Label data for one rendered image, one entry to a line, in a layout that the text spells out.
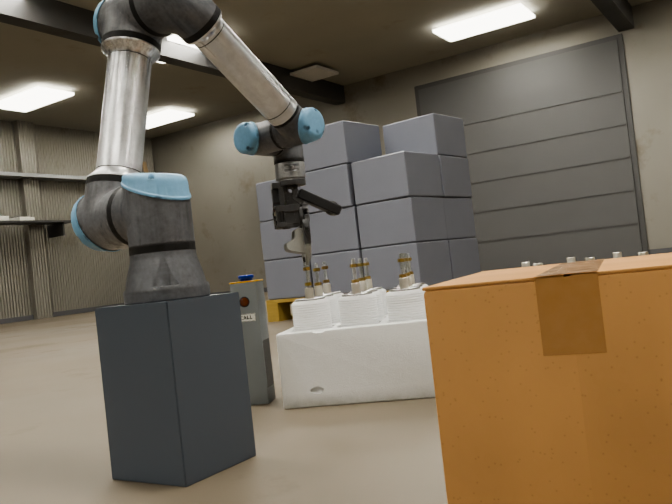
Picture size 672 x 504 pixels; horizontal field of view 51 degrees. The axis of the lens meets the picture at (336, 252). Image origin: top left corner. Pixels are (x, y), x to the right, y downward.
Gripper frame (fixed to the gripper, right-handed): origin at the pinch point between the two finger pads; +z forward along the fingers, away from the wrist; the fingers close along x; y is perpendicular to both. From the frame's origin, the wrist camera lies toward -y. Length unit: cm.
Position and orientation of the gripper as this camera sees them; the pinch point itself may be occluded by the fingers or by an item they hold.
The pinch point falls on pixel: (308, 259)
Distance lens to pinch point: 174.8
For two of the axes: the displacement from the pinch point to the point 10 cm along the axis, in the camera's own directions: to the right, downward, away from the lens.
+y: -9.8, 1.1, -1.9
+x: 1.9, -0.4, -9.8
